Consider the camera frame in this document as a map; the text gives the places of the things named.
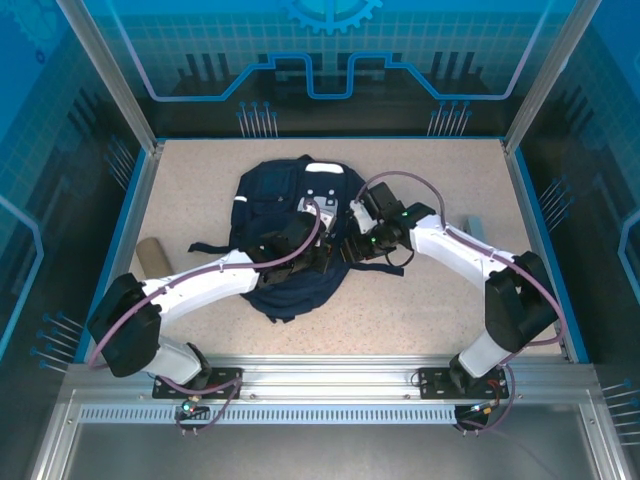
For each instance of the brown cardboard roll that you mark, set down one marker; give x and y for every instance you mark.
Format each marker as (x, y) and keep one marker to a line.
(152, 255)

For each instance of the aluminium frame post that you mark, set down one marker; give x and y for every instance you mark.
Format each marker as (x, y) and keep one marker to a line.
(548, 75)
(113, 75)

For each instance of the grey pencil case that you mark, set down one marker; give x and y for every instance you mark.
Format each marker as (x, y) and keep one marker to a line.
(475, 227)

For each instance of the aluminium front rail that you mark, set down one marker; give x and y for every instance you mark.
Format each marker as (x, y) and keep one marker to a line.
(325, 375)

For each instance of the navy blue backpack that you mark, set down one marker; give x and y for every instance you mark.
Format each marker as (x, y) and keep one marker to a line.
(270, 180)

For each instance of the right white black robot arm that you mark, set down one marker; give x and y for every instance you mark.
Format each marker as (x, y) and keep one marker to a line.
(450, 245)

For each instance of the grey metal panel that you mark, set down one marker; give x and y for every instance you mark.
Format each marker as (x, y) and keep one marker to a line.
(325, 450)

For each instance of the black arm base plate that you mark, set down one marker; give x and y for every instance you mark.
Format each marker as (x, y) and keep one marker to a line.
(430, 382)
(225, 382)

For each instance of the aluminium side rail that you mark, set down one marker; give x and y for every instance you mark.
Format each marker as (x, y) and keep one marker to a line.
(517, 175)
(147, 175)

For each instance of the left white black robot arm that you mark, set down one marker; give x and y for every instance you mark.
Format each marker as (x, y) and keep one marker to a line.
(210, 280)

